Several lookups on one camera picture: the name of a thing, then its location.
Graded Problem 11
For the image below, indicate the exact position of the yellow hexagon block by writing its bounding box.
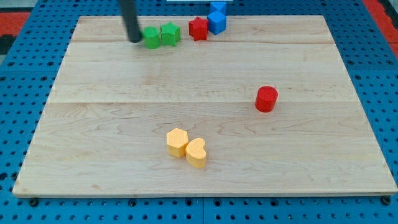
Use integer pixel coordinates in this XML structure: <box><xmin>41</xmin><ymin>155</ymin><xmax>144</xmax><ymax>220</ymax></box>
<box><xmin>166</xmin><ymin>128</ymin><xmax>189</xmax><ymax>157</ymax></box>

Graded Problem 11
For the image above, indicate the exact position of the yellow heart block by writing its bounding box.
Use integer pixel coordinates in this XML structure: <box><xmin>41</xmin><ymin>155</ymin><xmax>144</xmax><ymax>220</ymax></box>
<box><xmin>185</xmin><ymin>138</ymin><xmax>206</xmax><ymax>169</ymax></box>

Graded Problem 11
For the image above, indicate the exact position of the light wooden board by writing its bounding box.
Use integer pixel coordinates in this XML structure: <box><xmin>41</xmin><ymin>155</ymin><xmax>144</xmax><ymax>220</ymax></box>
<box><xmin>13</xmin><ymin>16</ymin><xmax>397</xmax><ymax>198</ymax></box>

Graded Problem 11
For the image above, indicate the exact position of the red cylinder block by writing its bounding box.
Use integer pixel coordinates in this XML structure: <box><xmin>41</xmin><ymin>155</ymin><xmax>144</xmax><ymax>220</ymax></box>
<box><xmin>254</xmin><ymin>86</ymin><xmax>279</xmax><ymax>113</ymax></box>

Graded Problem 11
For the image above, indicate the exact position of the green star block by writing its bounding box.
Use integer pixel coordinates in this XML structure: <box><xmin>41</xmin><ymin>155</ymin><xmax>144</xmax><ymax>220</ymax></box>
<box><xmin>160</xmin><ymin>22</ymin><xmax>181</xmax><ymax>47</ymax></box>

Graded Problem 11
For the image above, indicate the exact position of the red star block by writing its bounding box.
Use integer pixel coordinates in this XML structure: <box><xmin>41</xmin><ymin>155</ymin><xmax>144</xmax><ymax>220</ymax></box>
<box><xmin>188</xmin><ymin>17</ymin><xmax>208</xmax><ymax>41</ymax></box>

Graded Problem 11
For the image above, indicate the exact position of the green cylinder block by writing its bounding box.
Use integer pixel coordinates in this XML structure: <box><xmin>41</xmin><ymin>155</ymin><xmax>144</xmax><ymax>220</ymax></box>
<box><xmin>142</xmin><ymin>26</ymin><xmax>160</xmax><ymax>49</ymax></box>

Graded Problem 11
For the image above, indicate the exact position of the blue cube block front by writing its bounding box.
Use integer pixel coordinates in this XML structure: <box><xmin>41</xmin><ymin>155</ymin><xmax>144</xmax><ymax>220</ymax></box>
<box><xmin>207</xmin><ymin>11</ymin><xmax>227</xmax><ymax>35</ymax></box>

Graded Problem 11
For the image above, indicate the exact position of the blue cube block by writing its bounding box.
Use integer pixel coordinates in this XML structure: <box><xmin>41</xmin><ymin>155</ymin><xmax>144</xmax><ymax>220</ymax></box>
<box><xmin>207</xmin><ymin>11</ymin><xmax>227</xmax><ymax>35</ymax></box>
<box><xmin>210</xmin><ymin>1</ymin><xmax>227</xmax><ymax>15</ymax></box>

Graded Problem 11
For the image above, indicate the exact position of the blue cube block rear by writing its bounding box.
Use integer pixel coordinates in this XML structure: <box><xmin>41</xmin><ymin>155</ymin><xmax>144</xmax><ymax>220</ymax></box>
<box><xmin>210</xmin><ymin>1</ymin><xmax>227</xmax><ymax>15</ymax></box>

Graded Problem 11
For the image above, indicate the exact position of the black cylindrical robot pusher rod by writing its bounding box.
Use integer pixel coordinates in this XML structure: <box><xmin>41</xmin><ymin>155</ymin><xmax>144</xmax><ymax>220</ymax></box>
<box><xmin>118</xmin><ymin>0</ymin><xmax>142</xmax><ymax>43</ymax></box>

